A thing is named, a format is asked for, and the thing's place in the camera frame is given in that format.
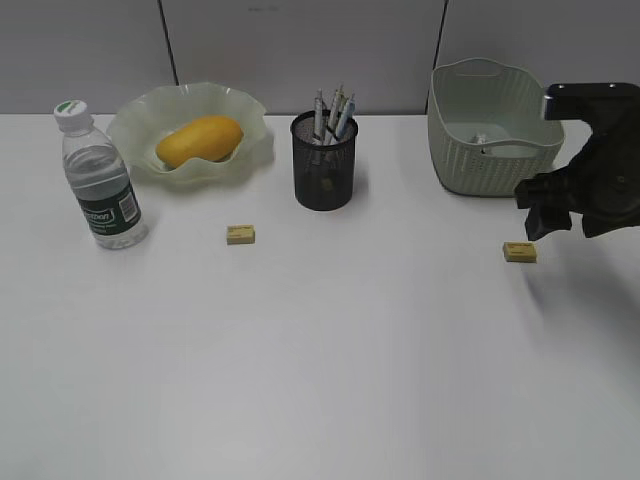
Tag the blue grip white pen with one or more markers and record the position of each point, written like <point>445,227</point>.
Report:
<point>345,116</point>

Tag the black mesh pen holder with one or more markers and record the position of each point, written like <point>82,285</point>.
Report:
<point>313,162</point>

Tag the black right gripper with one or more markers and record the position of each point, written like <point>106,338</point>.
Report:
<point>603,187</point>

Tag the clear water bottle green label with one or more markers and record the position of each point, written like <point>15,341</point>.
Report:
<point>99,179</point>

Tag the yellow eraser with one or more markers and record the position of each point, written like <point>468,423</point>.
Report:
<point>240,234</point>
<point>520,252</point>
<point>327,184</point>

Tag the pale green woven basket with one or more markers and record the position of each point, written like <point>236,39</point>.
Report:
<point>480,95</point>

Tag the grey grip white pen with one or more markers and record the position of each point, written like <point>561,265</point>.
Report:
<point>319,125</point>

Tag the pale green wavy glass plate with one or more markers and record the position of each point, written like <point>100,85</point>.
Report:
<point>142,124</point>

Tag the yellow mango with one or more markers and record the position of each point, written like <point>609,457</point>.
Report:
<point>211,138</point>

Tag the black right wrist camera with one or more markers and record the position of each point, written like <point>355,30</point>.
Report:
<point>589,102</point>

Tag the beige grip white pen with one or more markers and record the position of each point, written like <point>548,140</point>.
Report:
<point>337,106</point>

